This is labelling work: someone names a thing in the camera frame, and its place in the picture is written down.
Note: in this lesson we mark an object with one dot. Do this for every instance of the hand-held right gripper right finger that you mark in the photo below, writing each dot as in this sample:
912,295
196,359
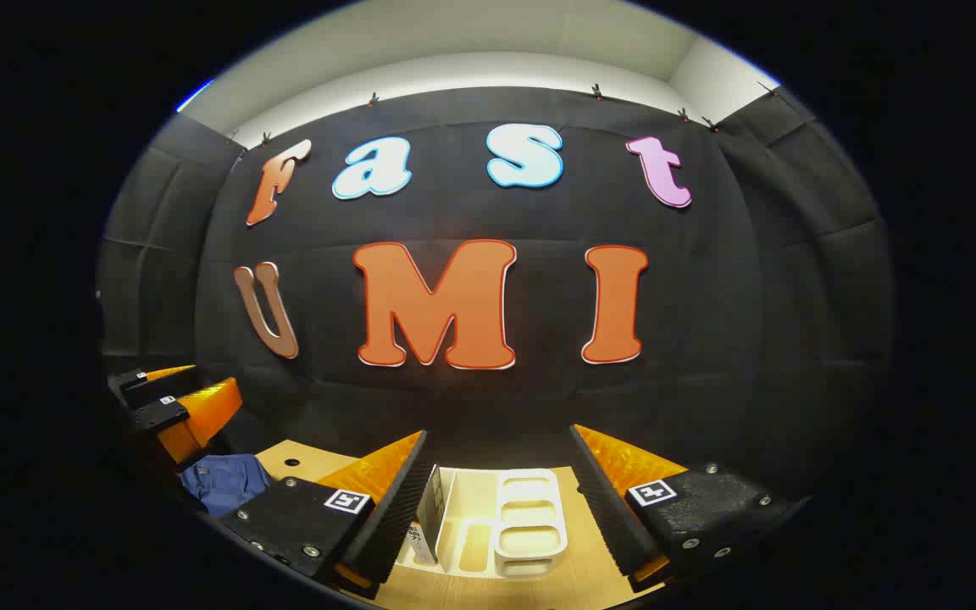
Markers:
607,508

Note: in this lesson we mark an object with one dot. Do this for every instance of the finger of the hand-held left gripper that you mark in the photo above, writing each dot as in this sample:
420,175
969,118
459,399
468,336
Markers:
136,385
162,415

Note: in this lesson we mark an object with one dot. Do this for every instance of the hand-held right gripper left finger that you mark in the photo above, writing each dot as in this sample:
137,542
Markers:
403,517

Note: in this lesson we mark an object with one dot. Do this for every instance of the white spine book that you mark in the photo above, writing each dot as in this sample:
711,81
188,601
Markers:
430,512

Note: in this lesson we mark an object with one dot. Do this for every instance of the white bookshelf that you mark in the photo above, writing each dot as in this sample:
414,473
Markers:
530,517

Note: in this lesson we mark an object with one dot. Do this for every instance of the blue schoolbag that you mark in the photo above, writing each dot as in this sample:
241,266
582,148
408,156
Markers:
225,483

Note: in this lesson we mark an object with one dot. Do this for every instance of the black backdrop cloth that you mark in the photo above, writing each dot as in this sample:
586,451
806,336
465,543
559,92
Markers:
488,212

